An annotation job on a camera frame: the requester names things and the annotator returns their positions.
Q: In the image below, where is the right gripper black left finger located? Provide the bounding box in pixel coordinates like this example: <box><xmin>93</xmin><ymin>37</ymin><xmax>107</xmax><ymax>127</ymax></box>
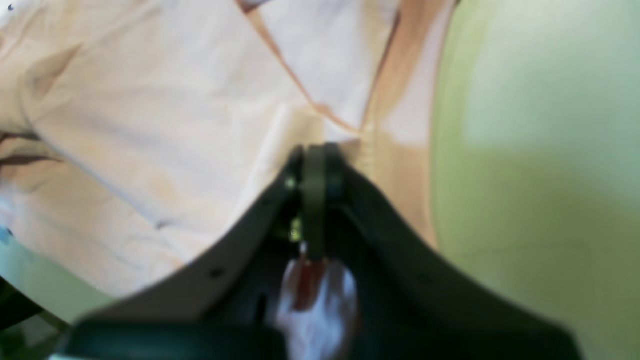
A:
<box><xmin>77</xmin><ymin>146</ymin><xmax>304</xmax><ymax>325</ymax></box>

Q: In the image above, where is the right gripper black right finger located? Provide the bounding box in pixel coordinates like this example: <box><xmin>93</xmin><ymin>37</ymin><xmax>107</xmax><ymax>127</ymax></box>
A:
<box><xmin>325</xmin><ymin>144</ymin><xmax>581</xmax><ymax>360</ymax></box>

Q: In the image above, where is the pink T-shirt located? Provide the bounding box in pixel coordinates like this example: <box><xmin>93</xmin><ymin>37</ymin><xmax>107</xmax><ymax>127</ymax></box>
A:
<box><xmin>1</xmin><ymin>0</ymin><xmax>457</xmax><ymax>297</ymax></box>

